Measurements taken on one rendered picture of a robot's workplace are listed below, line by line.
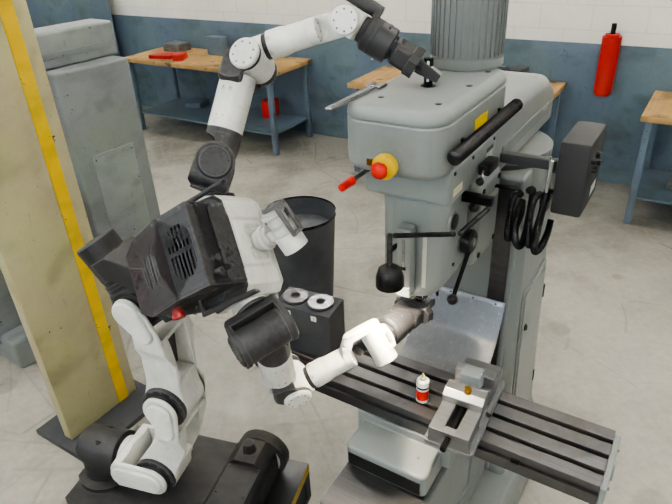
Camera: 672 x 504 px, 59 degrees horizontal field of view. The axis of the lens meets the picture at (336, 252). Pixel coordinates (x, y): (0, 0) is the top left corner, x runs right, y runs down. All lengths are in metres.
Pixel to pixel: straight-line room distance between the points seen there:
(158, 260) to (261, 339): 0.30
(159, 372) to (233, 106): 0.79
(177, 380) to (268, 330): 0.48
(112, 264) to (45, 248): 1.28
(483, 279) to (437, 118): 0.94
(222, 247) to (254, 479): 1.06
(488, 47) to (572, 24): 4.10
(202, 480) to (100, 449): 0.36
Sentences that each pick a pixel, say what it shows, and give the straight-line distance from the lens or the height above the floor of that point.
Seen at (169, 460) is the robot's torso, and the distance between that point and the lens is 2.09.
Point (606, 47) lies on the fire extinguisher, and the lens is 5.57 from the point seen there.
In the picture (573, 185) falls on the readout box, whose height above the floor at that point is 1.61.
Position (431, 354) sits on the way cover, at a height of 0.86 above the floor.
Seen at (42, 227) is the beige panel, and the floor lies 1.14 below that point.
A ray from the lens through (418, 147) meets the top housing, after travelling 1.33.
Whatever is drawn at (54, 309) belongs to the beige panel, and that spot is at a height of 0.75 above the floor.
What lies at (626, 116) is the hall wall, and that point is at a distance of 5.81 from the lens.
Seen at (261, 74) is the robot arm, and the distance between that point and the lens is 1.56.
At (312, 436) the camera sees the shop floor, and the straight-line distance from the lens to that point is 3.10.
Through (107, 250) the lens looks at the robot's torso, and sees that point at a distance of 1.66.
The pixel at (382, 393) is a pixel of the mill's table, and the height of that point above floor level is 0.90.
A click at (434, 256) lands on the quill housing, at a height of 1.46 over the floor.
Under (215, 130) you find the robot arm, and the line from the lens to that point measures 1.51.
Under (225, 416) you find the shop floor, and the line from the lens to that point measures 3.27.
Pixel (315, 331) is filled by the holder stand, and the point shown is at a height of 1.02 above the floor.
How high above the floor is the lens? 2.27
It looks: 30 degrees down
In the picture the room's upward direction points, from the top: 3 degrees counter-clockwise
